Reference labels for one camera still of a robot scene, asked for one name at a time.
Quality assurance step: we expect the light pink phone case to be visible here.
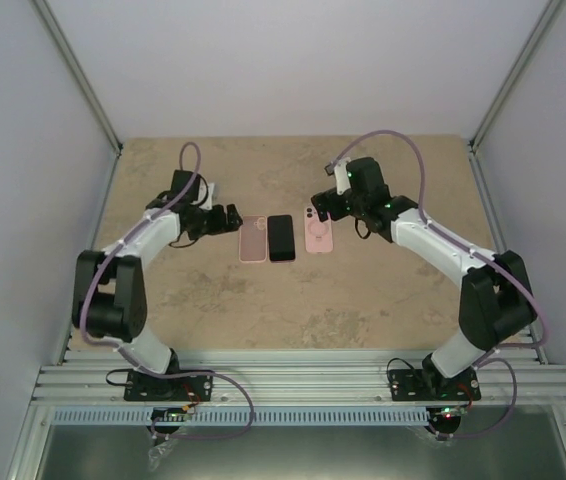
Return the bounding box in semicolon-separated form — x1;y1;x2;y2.
239;215;268;263

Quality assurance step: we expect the purple phone black screen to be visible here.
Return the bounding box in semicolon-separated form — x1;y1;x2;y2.
267;215;296;263

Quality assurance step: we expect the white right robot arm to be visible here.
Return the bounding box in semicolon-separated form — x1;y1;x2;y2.
311;157;538;399

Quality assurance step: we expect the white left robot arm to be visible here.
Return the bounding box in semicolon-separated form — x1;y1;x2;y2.
72;170;243;399

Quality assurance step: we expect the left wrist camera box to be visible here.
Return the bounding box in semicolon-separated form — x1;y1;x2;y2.
195;181;216;210

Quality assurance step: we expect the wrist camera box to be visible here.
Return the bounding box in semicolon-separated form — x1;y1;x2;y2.
324;157;351;195
195;181;216;210

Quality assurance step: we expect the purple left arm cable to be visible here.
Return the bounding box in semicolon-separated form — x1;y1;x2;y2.
80;142;257;443

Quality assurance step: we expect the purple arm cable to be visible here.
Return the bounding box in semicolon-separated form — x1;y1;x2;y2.
80;142;257;443
332;129;549;443

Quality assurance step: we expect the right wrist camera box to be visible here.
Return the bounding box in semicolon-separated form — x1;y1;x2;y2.
324;157;351;195

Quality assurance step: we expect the pink phone with ring holder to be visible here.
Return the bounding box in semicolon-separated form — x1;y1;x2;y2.
304;206;334;254

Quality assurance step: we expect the right aluminium corner post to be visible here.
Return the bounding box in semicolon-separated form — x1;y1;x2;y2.
466;0;566;151

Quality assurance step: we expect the aluminium corner post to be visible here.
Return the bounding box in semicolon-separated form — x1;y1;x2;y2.
30;0;123;155
466;0;566;151

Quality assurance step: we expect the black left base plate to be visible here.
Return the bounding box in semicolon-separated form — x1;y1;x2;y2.
123;371;213;403

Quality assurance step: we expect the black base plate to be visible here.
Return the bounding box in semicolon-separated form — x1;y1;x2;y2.
123;371;213;403
388;368;482;402

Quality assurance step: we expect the aluminium rail frame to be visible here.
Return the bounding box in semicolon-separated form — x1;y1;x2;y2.
4;149;566;480

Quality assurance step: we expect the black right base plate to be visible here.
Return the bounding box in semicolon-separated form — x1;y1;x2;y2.
388;368;482;402

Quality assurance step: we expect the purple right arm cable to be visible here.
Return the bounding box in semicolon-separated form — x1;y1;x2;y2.
332;129;549;443

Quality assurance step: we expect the left aluminium corner post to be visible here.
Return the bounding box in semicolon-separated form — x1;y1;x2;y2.
30;0;123;155

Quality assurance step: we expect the grey slotted cable duct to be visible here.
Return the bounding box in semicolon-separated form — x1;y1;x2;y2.
51;406;467;427

